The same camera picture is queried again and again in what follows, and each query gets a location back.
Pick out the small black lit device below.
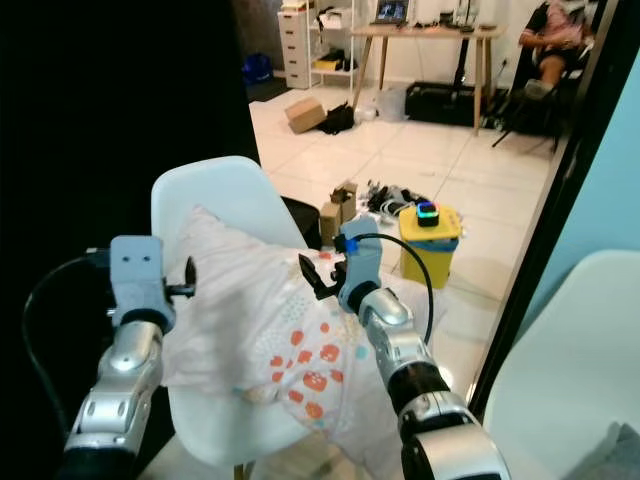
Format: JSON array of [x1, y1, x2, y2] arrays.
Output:
[[415, 201, 441, 227]]

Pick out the brown cardboard box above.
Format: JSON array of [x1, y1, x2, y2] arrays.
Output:
[[285, 97, 328, 134]]

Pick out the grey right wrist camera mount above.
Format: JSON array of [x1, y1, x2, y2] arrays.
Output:
[[338, 218, 383, 313]]

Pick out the yellow plastic bin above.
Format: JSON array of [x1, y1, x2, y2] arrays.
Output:
[[398, 205, 461, 291]]

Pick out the long black equipment case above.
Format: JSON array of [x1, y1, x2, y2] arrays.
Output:
[[405, 82, 486, 128]]

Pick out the small blue bag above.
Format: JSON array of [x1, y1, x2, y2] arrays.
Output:
[[242, 53, 273, 86]]

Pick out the orange dotted pale pillow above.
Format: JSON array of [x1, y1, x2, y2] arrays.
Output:
[[160, 207, 446, 480]]

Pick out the white wire shelf rack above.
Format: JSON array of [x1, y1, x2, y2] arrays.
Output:
[[308, 0, 356, 91]]

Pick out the white drawer unit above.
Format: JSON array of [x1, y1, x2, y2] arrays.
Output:
[[278, 5, 311, 91]]

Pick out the black door frame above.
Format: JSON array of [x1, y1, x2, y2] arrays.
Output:
[[468, 0, 640, 421]]

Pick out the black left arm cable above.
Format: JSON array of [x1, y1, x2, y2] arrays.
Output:
[[22, 255, 111, 411]]

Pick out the clear plastic container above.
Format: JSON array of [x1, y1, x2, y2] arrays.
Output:
[[375, 88, 408, 123]]

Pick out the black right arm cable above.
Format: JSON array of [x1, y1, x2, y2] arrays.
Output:
[[360, 233, 436, 316]]

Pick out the black door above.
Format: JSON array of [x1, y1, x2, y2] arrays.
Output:
[[0, 0, 261, 480]]

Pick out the light wooden table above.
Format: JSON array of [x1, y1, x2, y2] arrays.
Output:
[[350, 22, 503, 136]]

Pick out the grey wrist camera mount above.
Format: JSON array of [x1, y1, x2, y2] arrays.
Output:
[[110, 237, 166, 316], [338, 218, 383, 313]]

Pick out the black folding chair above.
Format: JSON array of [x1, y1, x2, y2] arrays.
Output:
[[493, 0, 601, 151]]

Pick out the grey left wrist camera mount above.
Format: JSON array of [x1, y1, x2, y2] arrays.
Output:
[[110, 237, 166, 316]]

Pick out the black soft bag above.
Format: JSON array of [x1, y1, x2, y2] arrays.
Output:
[[318, 103, 356, 136]]

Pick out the seated person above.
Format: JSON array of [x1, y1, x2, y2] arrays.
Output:
[[520, 0, 596, 101]]

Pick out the tangled black cables heap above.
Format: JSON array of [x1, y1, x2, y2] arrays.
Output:
[[365, 180, 421, 216]]

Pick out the small brown cardboard boxes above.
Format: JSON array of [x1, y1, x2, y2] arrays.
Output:
[[320, 180, 359, 246]]

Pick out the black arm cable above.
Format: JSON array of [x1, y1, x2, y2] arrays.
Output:
[[360, 233, 436, 316], [22, 255, 111, 411]]

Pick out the open laptop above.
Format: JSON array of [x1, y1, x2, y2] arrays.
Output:
[[372, 0, 411, 26]]

